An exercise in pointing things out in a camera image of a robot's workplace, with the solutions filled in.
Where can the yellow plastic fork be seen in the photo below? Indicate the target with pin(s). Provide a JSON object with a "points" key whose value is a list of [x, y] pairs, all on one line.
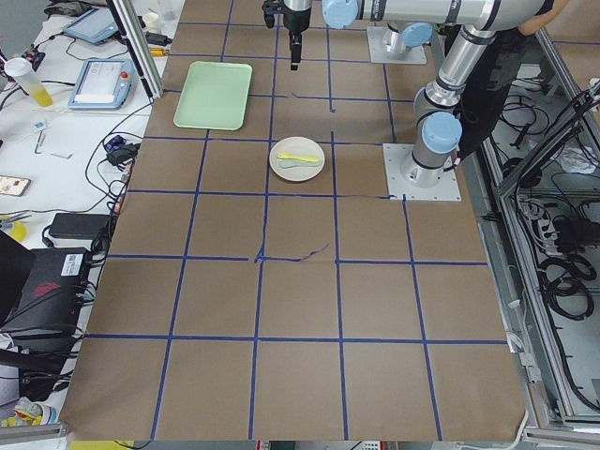
{"points": [[284, 155]]}

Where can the person in black shirt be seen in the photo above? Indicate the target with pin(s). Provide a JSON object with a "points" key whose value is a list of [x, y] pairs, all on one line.
{"points": [[489, 84]]}

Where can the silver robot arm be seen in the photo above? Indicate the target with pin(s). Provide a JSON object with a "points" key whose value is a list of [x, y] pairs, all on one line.
{"points": [[399, 39], [479, 22]]}

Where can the bottle with yellow liquid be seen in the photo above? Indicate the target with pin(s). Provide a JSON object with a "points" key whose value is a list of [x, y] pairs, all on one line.
{"points": [[22, 72]]}

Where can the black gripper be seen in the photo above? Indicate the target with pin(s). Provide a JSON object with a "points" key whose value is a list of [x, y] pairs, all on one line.
{"points": [[296, 21]]}

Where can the white paper cup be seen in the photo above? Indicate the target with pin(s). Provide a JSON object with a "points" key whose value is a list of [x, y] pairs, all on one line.
{"points": [[152, 22]]}

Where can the black laptop computer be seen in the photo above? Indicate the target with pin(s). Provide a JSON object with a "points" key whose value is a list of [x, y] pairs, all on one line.
{"points": [[41, 297]]}

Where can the near blue teach pendant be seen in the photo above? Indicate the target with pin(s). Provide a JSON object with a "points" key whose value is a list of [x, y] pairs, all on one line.
{"points": [[103, 84]]}

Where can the light green plastic tray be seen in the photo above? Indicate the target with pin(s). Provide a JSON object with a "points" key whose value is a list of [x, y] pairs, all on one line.
{"points": [[214, 96]]}

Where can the black power adapter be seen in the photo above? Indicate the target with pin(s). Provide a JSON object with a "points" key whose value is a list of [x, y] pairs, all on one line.
{"points": [[77, 226]]}

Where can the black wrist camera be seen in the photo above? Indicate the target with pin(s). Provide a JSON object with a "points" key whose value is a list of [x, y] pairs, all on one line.
{"points": [[271, 9]]}

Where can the light green plastic spoon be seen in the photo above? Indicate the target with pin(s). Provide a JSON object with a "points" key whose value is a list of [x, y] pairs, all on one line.
{"points": [[292, 163]]}

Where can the beige round plate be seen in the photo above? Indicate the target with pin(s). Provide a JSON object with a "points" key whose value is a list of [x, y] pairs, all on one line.
{"points": [[299, 146]]}

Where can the aluminium frame post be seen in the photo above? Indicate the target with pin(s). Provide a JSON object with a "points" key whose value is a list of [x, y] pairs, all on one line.
{"points": [[126, 19]]}

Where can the far blue teach pendant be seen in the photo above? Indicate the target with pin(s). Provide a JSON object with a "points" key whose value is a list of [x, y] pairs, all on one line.
{"points": [[94, 26]]}

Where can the blue teach pendant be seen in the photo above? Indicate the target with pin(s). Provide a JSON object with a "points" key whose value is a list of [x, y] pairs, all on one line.
{"points": [[94, 26], [103, 84]]}

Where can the smartphone on white table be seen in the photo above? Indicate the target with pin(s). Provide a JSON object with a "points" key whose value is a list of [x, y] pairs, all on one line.
{"points": [[13, 186]]}

